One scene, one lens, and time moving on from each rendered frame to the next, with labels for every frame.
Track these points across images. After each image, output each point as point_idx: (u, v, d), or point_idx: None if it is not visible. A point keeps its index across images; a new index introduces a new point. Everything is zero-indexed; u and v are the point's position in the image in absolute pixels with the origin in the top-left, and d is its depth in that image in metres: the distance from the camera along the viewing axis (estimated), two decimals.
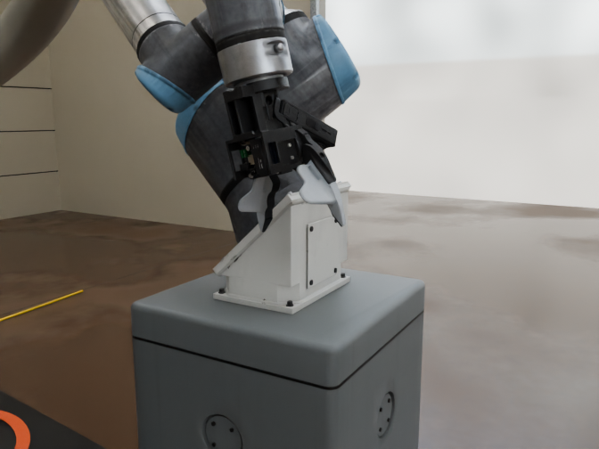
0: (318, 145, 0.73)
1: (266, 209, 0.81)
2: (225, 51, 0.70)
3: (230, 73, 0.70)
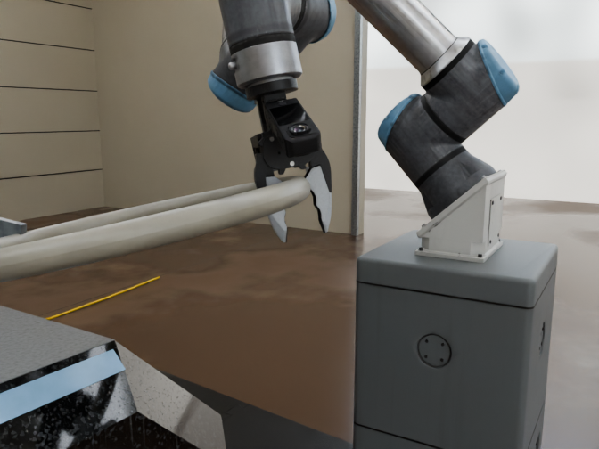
0: (255, 170, 0.76)
1: (315, 208, 0.79)
2: None
3: None
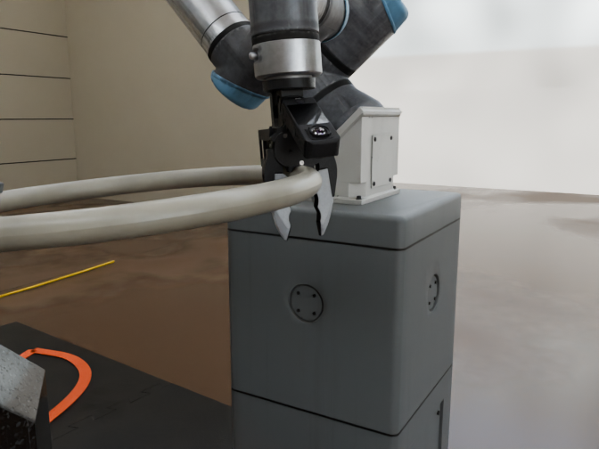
0: (265, 166, 0.75)
1: (315, 209, 0.79)
2: None
3: None
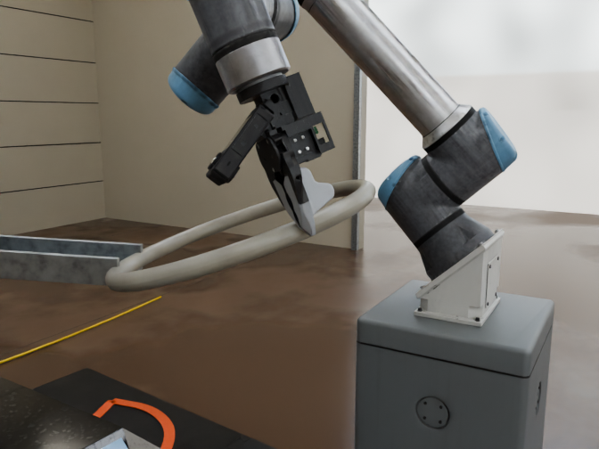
0: (267, 175, 0.81)
1: None
2: None
3: None
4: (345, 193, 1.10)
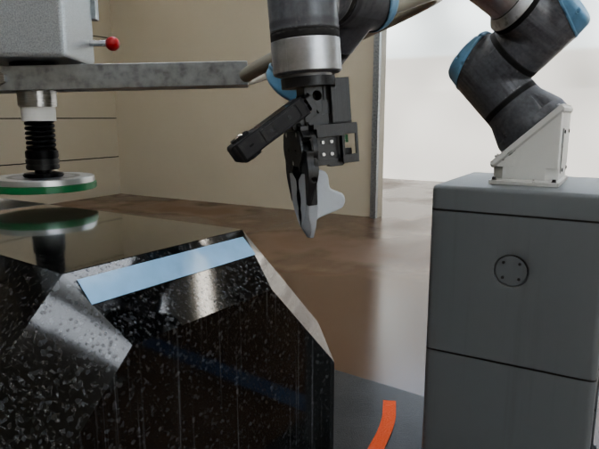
0: (286, 166, 0.81)
1: None
2: None
3: None
4: (405, 16, 1.38)
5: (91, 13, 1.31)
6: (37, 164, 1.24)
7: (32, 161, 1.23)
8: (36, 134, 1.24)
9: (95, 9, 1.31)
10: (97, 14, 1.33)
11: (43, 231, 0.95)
